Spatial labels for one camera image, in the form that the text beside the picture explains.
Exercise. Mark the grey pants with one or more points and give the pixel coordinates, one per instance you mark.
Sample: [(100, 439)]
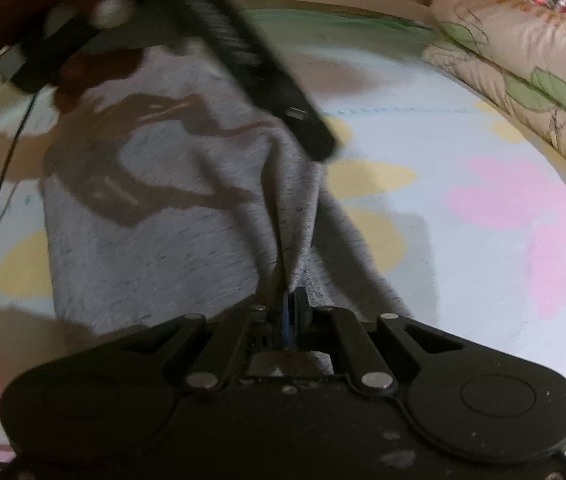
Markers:
[(163, 240)]

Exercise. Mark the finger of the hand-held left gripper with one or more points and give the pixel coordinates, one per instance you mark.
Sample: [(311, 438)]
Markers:
[(308, 130)]

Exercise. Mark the green leaf pillow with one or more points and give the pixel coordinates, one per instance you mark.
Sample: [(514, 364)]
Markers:
[(528, 120)]

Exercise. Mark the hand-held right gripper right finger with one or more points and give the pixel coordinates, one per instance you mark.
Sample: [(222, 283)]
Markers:
[(302, 320)]

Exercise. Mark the floral bed sheet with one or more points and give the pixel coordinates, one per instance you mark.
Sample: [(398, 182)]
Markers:
[(463, 260)]

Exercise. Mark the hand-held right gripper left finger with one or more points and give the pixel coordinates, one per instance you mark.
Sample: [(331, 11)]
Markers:
[(277, 327)]

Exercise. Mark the yellow patterned pillow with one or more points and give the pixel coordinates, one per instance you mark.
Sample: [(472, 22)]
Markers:
[(528, 30)]

